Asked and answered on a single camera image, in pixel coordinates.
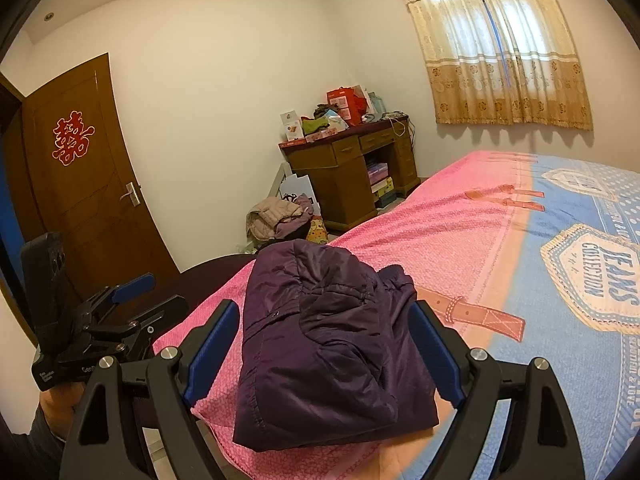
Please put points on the stack of flat boxes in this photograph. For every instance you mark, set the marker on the stack of flat boxes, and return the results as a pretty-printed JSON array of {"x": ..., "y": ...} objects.
[{"x": 380, "y": 182}]

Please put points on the brown wooden door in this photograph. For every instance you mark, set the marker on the brown wooden door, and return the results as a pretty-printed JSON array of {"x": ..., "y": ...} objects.
[{"x": 90, "y": 200}]

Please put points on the yellow patterned bag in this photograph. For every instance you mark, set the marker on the yellow patterned bag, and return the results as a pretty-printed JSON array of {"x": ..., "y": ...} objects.
[{"x": 317, "y": 232}]

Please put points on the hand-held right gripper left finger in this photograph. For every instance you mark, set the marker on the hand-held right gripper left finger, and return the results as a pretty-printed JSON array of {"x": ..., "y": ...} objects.
[{"x": 210, "y": 350}]

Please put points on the bed with pink-blue bedspread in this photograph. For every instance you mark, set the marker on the bed with pink-blue bedspread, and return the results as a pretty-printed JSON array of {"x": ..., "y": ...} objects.
[{"x": 500, "y": 240}]

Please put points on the red paper door decoration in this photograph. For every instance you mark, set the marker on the red paper door decoration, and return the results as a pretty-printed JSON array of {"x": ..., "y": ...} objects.
[{"x": 73, "y": 137}]

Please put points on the flat pink box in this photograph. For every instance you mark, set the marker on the flat pink box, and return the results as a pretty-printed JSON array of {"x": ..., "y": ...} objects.
[{"x": 320, "y": 136}]

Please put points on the red cardboard box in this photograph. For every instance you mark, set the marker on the red cardboard box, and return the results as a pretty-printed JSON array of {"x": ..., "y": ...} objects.
[{"x": 345, "y": 102}]

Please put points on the beige patterned window curtain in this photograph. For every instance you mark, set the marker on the beige patterned window curtain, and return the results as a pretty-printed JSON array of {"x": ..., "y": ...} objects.
[{"x": 500, "y": 60}]

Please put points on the pile of beige clothes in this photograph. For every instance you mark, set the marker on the pile of beige clothes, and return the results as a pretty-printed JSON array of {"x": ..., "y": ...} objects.
[{"x": 270, "y": 220}]

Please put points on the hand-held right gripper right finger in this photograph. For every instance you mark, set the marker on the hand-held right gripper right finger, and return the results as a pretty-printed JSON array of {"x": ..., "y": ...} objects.
[{"x": 435, "y": 355}]

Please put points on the brown wooden desk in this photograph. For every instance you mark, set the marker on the brown wooden desk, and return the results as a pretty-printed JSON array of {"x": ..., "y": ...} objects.
[{"x": 340, "y": 185}]

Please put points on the person's left forearm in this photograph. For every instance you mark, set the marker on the person's left forearm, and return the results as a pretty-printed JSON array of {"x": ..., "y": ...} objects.
[{"x": 35, "y": 455}]

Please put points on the white paper bag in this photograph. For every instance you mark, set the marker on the white paper bag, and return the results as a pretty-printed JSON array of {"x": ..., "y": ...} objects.
[{"x": 295, "y": 187}]

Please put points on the person's left hand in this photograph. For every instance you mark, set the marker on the person's left hand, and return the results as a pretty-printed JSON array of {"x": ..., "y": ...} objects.
[{"x": 57, "y": 407}]

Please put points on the green cloth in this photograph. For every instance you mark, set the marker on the green cloth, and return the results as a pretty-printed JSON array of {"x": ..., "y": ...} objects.
[{"x": 312, "y": 126}]

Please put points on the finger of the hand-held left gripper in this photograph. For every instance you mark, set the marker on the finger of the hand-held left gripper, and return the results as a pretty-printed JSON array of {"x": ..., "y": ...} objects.
[
  {"x": 160, "y": 312},
  {"x": 135, "y": 285}
]

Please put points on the light blue packet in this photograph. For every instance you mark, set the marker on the light blue packet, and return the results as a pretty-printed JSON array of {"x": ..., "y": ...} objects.
[{"x": 335, "y": 120}]

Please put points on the white picture carton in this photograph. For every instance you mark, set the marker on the white picture carton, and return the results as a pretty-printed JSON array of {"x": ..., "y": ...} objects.
[{"x": 291, "y": 127}]

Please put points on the purple quilted jacket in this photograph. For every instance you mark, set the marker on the purple quilted jacket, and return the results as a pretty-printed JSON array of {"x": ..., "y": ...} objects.
[{"x": 325, "y": 350}]

